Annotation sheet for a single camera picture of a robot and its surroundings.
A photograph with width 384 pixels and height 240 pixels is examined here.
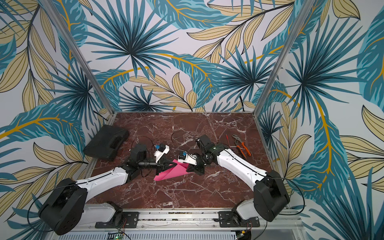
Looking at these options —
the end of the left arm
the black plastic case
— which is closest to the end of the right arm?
the end of the left arm

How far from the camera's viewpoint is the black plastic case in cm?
93

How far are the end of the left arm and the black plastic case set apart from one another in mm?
339

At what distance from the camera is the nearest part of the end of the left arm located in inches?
25.5

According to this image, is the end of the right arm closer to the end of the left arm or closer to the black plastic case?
the end of the left arm
